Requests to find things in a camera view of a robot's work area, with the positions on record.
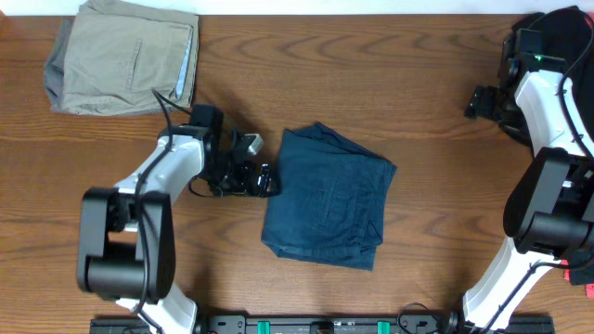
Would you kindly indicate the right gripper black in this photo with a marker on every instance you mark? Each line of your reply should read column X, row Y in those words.
column 483, row 102

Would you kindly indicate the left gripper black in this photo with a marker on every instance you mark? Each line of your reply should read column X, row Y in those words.
column 255, row 178

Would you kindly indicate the navy blue shorts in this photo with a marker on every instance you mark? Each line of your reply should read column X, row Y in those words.
column 331, row 205

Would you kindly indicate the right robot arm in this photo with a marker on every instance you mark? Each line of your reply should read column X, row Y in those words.
column 508, row 279

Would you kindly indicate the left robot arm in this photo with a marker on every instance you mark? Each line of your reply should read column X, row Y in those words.
column 126, row 251

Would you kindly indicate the black garment pile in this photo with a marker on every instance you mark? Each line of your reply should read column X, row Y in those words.
column 547, row 67

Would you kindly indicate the folded khaki shorts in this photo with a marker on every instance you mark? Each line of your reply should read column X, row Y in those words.
column 119, row 55

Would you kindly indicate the red garment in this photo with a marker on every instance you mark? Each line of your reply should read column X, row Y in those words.
column 588, row 290

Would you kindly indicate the grey folded garment underneath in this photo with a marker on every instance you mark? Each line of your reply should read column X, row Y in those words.
column 54, row 66

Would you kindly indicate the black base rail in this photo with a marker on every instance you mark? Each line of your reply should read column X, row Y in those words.
column 406, row 323

